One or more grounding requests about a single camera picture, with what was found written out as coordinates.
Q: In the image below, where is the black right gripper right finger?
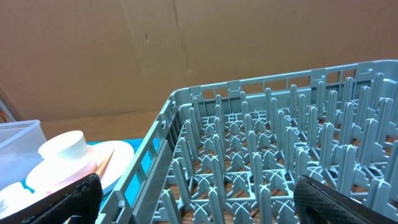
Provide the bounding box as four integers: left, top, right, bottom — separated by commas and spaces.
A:
294, 175, 396, 224

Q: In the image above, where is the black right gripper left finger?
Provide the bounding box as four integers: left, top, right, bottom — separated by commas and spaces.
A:
1, 173, 103, 224

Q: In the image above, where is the clear plastic waste bin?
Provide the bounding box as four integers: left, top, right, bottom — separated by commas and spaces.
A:
1, 120, 47, 189

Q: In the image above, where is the wooden chopstick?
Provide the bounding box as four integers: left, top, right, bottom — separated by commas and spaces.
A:
95, 150, 114, 179

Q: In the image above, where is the small pink plate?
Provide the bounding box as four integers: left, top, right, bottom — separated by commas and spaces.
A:
25, 146, 98, 195

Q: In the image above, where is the cream cup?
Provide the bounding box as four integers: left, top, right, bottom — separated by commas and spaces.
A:
38, 130, 88, 160

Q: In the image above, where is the large pink plate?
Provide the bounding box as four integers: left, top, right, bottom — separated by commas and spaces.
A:
91, 141, 134, 194

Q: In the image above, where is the grey plastic dish rack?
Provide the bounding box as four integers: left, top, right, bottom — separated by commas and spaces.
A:
95, 59, 398, 224

